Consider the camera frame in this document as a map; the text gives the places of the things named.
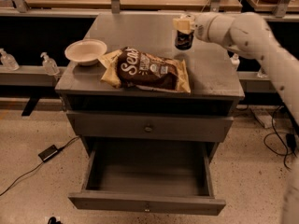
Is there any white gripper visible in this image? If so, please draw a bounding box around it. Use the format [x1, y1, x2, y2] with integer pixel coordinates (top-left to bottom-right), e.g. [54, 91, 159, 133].
[173, 12, 233, 45]

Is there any blue pepsi can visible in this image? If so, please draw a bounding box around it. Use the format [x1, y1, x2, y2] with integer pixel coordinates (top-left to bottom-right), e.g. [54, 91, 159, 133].
[175, 31, 193, 50]

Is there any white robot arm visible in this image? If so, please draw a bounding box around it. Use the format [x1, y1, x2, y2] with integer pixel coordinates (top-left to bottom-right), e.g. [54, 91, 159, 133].
[173, 12, 299, 224]

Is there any closed middle grey drawer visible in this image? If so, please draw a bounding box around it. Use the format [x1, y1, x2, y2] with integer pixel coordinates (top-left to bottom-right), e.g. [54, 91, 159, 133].
[66, 111, 234, 143]

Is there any grey drawer cabinet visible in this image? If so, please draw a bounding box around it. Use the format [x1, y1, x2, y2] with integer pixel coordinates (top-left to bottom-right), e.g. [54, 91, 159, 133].
[56, 13, 244, 156]

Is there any open lower grey drawer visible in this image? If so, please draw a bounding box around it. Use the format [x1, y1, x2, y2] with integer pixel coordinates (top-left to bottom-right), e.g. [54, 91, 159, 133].
[69, 139, 226, 216]

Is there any right white pump bottle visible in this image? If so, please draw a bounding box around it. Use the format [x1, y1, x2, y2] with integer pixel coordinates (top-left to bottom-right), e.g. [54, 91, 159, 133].
[230, 54, 240, 70]

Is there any brown chip bag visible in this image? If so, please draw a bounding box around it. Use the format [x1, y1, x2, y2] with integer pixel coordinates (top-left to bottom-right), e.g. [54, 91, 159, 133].
[99, 47, 191, 93]

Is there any clear water bottle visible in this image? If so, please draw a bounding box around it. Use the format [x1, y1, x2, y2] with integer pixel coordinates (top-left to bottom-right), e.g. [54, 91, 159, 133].
[257, 68, 267, 78]

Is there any white paper bowl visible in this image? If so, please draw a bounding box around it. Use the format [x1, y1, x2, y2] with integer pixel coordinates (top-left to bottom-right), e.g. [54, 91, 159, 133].
[64, 39, 107, 66]

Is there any sanitizer bottle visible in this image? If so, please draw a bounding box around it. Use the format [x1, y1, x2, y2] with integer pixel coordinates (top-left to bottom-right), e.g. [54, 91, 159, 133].
[40, 52, 60, 76]
[0, 49, 20, 71]

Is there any far left sanitizer bottle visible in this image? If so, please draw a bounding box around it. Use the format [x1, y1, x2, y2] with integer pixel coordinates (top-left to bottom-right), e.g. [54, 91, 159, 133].
[0, 49, 20, 71]

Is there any black power adapter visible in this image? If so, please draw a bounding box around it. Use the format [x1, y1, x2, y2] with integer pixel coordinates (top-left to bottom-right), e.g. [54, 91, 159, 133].
[38, 145, 59, 162]

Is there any black floor cables right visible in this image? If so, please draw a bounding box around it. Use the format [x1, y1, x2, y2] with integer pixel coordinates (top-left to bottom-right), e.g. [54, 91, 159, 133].
[263, 105, 299, 172]

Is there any black floor cable left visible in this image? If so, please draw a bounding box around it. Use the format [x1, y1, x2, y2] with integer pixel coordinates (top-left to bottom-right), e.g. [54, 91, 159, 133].
[0, 135, 81, 198]

